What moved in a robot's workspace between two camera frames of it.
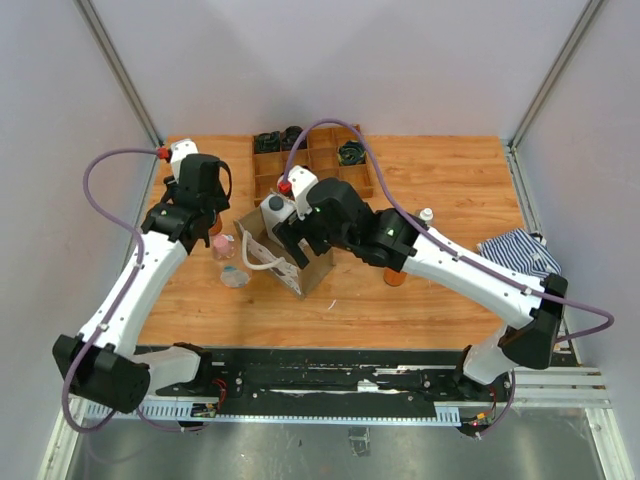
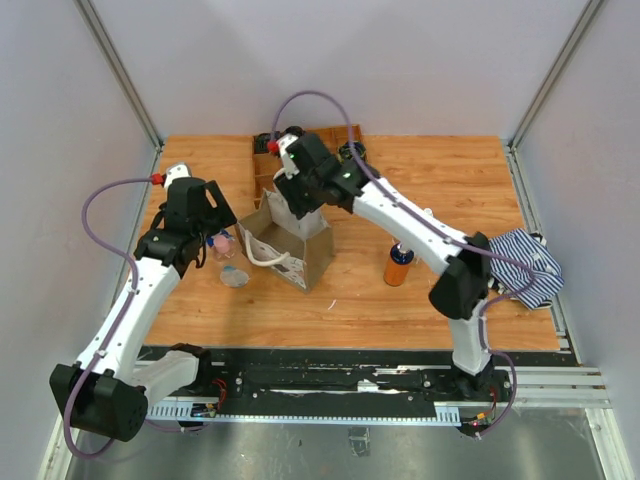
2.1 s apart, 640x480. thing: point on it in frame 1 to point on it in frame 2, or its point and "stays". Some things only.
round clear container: (233, 277) stays
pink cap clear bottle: (223, 246) stays
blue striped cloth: (520, 249) stays
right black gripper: (292, 230) to (287, 186)
